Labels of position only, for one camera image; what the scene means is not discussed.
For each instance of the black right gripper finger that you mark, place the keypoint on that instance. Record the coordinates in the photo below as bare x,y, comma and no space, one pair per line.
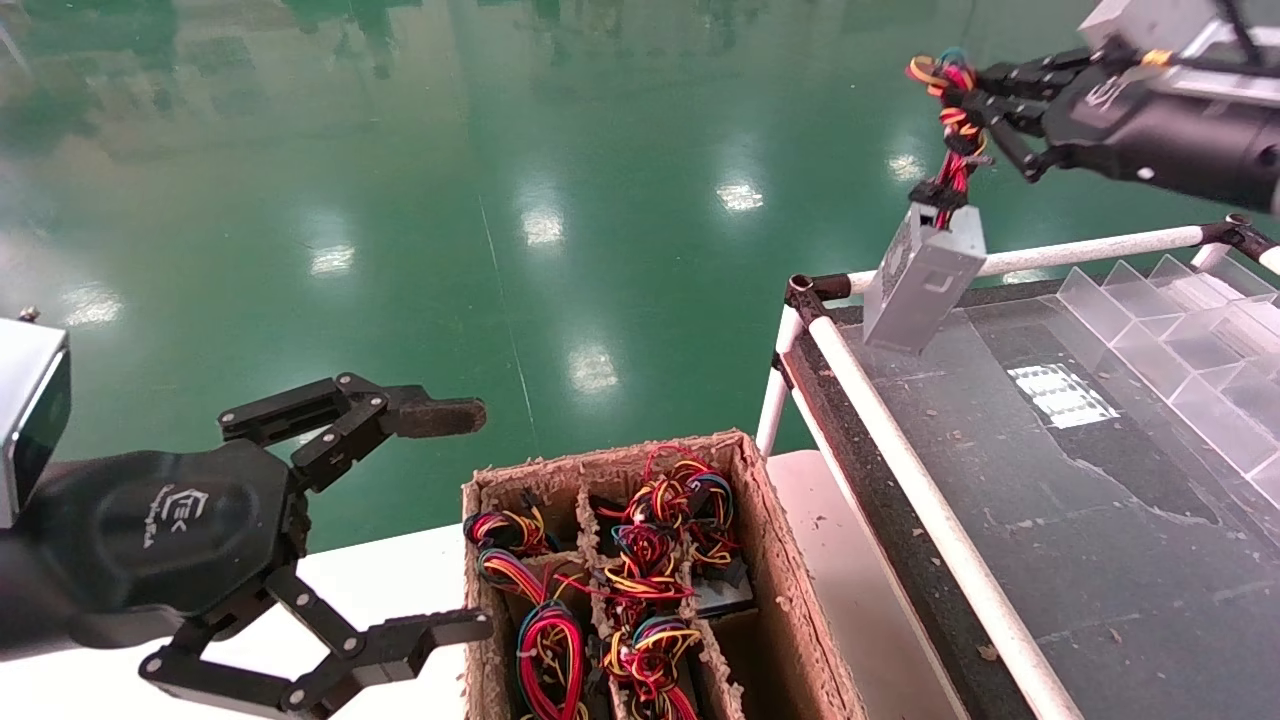
1030,78
1020,135

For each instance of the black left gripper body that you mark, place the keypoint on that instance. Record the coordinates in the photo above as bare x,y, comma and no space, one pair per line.
160,530

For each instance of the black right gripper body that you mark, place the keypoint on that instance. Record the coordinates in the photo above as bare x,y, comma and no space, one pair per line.
1110,115

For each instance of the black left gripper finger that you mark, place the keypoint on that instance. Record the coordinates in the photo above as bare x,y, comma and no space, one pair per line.
365,410
385,650

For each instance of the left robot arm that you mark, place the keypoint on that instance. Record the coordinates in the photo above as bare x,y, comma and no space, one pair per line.
25,600

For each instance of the silver power supply case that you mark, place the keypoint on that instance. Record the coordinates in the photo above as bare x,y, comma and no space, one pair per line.
725,595

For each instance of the clear acrylic divider tray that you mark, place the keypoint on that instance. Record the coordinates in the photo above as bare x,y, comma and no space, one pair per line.
1140,330

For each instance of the brown divided cardboard box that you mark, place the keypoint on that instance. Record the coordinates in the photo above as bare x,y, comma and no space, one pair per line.
775,560

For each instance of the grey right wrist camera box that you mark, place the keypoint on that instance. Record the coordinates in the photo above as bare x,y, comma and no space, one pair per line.
1140,20

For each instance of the white pipe frame table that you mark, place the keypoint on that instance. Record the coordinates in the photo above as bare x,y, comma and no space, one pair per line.
1100,247

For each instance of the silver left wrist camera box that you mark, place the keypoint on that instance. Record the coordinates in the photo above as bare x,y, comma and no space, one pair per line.
30,420

